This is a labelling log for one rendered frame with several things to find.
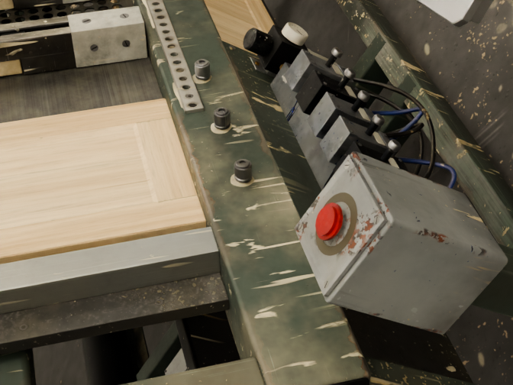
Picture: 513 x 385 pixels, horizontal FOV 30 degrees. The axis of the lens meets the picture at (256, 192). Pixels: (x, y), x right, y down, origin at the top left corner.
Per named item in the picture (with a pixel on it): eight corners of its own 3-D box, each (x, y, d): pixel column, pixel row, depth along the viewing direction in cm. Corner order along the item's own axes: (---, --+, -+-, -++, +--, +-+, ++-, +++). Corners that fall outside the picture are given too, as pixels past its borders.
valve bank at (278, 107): (497, 202, 132) (364, 150, 120) (435, 274, 138) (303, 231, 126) (372, 24, 169) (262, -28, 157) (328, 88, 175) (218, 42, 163)
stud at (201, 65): (211, 80, 153) (211, 64, 151) (197, 82, 153) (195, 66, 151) (208, 72, 155) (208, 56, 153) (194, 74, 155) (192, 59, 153)
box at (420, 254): (516, 263, 102) (389, 218, 93) (448, 338, 107) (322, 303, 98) (469, 193, 110) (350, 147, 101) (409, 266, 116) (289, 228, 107)
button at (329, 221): (357, 224, 98) (341, 218, 96) (336, 251, 99) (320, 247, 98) (345, 199, 101) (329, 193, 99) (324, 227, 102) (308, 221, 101)
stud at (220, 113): (232, 130, 143) (231, 113, 141) (216, 132, 142) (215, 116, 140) (228, 121, 145) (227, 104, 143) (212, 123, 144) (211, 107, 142)
